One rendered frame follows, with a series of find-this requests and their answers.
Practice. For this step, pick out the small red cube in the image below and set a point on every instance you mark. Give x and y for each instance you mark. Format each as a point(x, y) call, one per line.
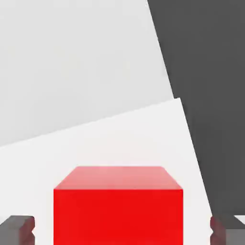
point(118, 210)

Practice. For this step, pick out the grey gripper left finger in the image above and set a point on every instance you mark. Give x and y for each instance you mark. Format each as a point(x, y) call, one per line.
point(15, 231)

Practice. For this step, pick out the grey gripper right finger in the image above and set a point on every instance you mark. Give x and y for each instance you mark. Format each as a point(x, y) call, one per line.
point(227, 236)

